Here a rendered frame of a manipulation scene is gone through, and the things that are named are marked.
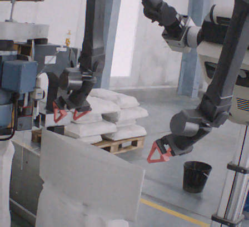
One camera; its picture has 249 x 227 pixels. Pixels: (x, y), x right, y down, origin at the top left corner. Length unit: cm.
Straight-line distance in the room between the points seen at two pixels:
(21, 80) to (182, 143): 49
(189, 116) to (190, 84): 904
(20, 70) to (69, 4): 590
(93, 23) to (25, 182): 124
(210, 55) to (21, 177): 132
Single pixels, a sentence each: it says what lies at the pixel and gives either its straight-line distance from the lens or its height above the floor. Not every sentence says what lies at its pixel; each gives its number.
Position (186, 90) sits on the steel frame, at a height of 18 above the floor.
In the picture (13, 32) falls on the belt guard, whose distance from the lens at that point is 117.
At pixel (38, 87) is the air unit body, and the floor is 119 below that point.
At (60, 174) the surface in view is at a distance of 149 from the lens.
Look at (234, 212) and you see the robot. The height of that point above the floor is 74.
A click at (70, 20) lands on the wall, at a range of 707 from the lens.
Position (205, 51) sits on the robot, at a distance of 150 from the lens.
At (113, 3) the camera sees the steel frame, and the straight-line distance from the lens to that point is 728.
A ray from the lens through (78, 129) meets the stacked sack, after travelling 426.
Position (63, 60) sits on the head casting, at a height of 128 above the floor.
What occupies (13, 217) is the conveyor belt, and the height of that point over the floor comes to 38.
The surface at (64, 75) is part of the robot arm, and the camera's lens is 132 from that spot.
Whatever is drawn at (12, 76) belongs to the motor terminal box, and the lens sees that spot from 116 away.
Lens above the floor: 143
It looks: 9 degrees down
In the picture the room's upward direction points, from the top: 8 degrees clockwise
